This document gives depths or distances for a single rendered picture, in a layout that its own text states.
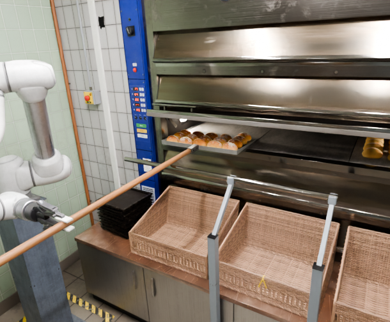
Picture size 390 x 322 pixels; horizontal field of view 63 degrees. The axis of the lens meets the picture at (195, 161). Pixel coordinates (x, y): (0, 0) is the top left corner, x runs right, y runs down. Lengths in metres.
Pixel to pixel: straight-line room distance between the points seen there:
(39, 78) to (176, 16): 0.88
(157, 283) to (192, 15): 1.59
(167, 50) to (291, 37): 0.76
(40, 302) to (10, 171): 0.85
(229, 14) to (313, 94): 0.62
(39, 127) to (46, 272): 0.94
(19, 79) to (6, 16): 1.04
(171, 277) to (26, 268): 0.84
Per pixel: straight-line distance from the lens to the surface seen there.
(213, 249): 1.58
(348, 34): 1.74
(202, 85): 2.01
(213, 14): 1.94
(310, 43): 1.75
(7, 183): 1.99
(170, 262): 1.98
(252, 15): 1.85
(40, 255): 2.19
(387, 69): 1.72
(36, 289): 2.28
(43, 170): 1.95
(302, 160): 1.87
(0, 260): 1.22
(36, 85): 1.62
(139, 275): 2.14
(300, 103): 1.78
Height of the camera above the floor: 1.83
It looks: 21 degrees down
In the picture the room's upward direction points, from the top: 3 degrees counter-clockwise
